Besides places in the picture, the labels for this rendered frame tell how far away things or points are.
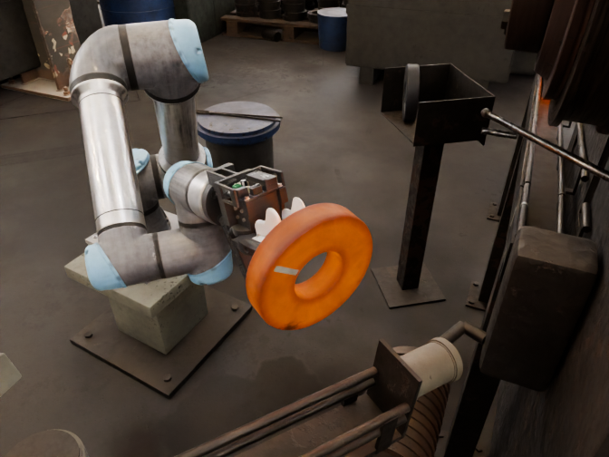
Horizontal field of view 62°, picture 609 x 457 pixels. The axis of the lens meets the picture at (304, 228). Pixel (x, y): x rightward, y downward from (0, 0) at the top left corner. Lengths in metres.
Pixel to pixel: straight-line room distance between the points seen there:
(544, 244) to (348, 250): 0.27
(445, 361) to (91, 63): 0.74
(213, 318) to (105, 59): 0.94
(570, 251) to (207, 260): 0.51
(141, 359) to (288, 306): 1.07
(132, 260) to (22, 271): 1.31
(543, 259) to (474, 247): 1.36
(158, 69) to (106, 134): 0.16
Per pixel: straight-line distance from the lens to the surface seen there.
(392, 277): 1.82
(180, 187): 0.77
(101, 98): 0.94
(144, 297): 1.36
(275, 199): 0.63
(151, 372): 1.56
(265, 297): 0.54
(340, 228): 0.54
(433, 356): 0.68
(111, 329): 1.71
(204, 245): 0.80
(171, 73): 0.99
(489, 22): 3.29
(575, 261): 0.71
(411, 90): 1.42
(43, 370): 1.71
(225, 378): 1.53
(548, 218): 1.05
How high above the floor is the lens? 1.20
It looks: 36 degrees down
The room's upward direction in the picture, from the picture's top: straight up
